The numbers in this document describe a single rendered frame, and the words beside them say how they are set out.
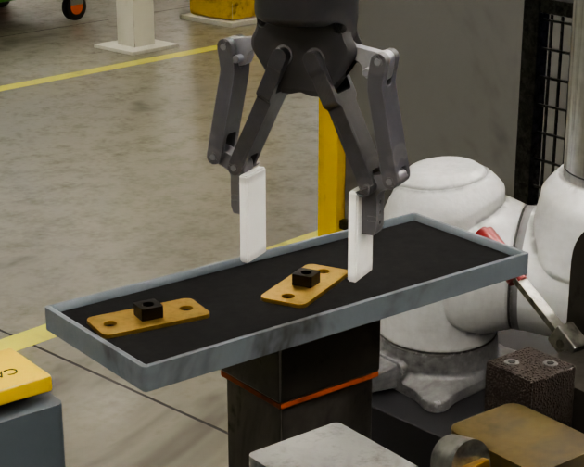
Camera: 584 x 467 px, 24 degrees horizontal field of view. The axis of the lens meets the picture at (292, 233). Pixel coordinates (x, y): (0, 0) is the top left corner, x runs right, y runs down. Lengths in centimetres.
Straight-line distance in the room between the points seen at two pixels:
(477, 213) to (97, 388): 215
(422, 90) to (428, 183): 246
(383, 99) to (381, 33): 317
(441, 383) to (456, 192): 24
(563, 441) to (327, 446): 19
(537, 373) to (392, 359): 65
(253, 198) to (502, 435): 26
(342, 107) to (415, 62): 309
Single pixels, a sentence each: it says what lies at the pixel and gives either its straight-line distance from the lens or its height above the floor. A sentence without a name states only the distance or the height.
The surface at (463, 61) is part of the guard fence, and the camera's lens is 395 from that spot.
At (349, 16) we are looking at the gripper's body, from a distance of 96.
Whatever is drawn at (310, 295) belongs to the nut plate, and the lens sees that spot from 102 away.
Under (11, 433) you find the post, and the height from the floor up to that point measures 113.
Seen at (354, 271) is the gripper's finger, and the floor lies 119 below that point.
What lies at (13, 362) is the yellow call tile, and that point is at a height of 116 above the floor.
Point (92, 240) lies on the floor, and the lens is 476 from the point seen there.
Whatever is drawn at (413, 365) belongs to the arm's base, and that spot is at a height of 84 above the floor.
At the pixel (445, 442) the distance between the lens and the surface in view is 93.
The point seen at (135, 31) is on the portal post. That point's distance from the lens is 807.
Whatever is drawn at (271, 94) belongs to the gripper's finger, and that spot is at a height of 131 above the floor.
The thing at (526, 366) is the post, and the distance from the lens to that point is 107.
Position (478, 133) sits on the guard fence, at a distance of 396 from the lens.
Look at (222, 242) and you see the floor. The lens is 469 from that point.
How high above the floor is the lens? 153
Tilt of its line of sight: 19 degrees down
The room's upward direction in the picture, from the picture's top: straight up
